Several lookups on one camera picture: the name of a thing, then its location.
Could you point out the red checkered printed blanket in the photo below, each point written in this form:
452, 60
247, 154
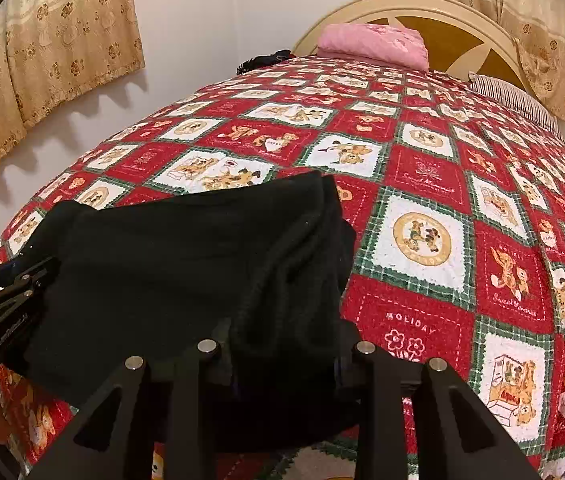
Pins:
412, 170

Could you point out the cream wooden headboard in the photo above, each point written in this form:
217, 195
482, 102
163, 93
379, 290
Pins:
482, 45

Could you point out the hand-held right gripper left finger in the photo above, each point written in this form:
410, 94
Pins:
202, 385

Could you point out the grey striped pillow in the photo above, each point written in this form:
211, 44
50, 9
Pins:
517, 100

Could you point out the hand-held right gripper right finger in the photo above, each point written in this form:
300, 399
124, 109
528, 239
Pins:
377, 395

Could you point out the black pants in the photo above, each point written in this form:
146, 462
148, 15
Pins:
187, 260

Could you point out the beige floral curtain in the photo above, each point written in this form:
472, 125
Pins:
527, 5
47, 55

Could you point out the dark cloth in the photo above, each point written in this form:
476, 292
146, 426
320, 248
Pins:
265, 60

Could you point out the pink pillow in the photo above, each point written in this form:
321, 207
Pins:
372, 45

